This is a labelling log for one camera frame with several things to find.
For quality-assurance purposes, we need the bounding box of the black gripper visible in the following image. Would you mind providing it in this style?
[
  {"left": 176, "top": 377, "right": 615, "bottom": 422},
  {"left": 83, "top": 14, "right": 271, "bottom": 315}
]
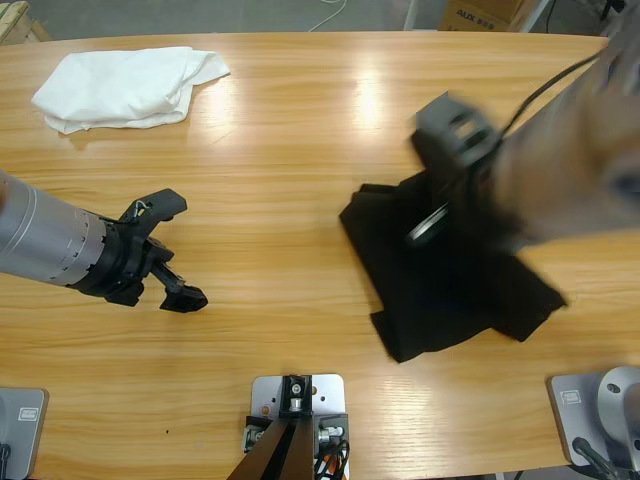
[
  {"left": 409, "top": 130, "right": 529, "bottom": 254},
  {"left": 73, "top": 219, "right": 210, "bottom": 316}
]

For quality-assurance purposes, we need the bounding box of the black t-shirt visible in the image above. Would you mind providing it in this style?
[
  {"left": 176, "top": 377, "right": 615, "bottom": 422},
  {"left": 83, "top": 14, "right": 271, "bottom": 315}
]
[{"left": 338, "top": 169, "right": 569, "bottom": 365}]

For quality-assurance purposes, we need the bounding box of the white garment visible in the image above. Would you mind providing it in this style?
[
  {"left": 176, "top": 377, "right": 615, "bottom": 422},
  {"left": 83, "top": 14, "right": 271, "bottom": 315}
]
[{"left": 30, "top": 45, "right": 232, "bottom": 136}]

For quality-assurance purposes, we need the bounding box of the cardboard box with blue print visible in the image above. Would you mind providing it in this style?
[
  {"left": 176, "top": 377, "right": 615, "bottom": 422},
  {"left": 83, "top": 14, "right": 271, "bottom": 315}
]
[{"left": 438, "top": 0, "right": 540, "bottom": 32}]

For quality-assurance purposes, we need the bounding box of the wooden pallet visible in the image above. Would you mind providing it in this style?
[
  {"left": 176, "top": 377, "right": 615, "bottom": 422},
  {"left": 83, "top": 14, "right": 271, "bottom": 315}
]
[{"left": 0, "top": 0, "right": 52, "bottom": 46}]

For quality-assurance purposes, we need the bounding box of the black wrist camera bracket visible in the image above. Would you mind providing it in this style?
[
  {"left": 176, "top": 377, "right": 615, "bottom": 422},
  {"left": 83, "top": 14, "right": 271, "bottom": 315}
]
[
  {"left": 117, "top": 188, "right": 189, "bottom": 239},
  {"left": 414, "top": 91, "right": 501, "bottom": 169}
]

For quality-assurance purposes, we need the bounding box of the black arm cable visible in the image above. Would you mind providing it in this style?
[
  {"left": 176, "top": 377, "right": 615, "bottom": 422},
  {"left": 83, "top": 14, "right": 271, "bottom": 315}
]
[{"left": 498, "top": 48, "right": 609, "bottom": 146}]

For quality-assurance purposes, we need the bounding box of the white mount plate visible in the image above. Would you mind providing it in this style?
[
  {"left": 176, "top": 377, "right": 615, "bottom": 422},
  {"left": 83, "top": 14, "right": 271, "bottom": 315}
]
[{"left": 249, "top": 372, "right": 349, "bottom": 451}]

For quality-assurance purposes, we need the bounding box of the black camera post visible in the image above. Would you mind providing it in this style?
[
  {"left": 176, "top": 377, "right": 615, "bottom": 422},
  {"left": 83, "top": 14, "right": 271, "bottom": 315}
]
[{"left": 229, "top": 373, "right": 316, "bottom": 480}]

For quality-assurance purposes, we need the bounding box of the white metal post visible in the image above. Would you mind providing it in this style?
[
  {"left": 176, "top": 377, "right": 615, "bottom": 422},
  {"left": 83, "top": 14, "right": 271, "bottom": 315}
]
[{"left": 402, "top": 0, "right": 426, "bottom": 32}]

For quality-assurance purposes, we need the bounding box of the white slanted frame leg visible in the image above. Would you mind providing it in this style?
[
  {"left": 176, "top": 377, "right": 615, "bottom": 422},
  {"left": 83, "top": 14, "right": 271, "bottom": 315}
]
[{"left": 519, "top": 0, "right": 556, "bottom": 34}]

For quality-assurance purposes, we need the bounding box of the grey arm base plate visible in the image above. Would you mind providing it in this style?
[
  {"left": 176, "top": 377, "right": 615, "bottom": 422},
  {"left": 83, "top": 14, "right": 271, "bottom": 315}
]
[
  {"left": 549, "top": 365, "right": 640, "bottom": 471},
  {"left": 0, "top": 387, "right": 50, "bottom": 480}
]

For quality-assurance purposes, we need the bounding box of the orange cable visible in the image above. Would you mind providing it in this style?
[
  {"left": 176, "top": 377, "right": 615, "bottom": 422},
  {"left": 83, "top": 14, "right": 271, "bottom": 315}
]
[{"left": 314, "top": 442, "right": 351, "bottom": 480}]

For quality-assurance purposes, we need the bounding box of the white floor cable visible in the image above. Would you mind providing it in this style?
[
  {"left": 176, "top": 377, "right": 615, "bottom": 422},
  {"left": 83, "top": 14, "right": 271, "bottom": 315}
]
[{"left": 307, "top": 0, "right": 350, "bottom": 32}]

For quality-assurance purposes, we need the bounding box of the black chair frame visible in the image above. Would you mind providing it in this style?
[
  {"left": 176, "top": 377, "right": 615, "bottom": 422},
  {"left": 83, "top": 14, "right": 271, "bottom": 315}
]
[{"left": 598, "top": 0, "right": 632, "bottom": 22}]

